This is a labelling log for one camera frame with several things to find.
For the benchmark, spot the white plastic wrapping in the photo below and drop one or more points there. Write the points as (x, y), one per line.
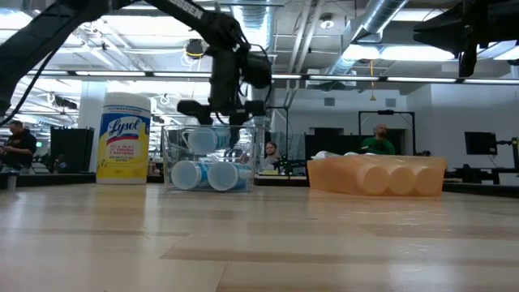
(324, 154)

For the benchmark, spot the black partition panel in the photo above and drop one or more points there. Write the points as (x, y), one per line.
(73, 148)

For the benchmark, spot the black hanging ceiling device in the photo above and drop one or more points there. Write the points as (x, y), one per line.
(194, 48)

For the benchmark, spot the white building pillar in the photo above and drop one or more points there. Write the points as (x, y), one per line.
(90, 109)

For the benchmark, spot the clear plastic bin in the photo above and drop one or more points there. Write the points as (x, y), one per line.
(174, 154)

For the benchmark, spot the person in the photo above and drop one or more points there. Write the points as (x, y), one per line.
(271, 156)
(18, 146)
(378, 144)

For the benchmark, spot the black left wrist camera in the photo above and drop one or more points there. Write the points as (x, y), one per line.
(257, 71)

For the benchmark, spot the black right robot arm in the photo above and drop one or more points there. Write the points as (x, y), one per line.
(511, 20)

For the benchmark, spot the Lysol wipes canister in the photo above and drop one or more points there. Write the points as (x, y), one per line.
(123, 138)

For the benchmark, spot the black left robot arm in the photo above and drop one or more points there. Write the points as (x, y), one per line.
(40, 36)

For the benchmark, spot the orange translucent plastic bin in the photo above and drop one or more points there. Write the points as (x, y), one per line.
(336, 178)

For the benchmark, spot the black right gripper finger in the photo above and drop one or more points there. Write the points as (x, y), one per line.
(444, 42)
(446, 29)

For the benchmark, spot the black computer monitor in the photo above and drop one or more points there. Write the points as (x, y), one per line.
(480, 143)

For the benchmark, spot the long ceiling light strip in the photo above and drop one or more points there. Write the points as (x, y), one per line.
(344, 78)

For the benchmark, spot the silver ventilation duct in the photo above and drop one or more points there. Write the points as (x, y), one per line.
(262, 20)
(381, 12)

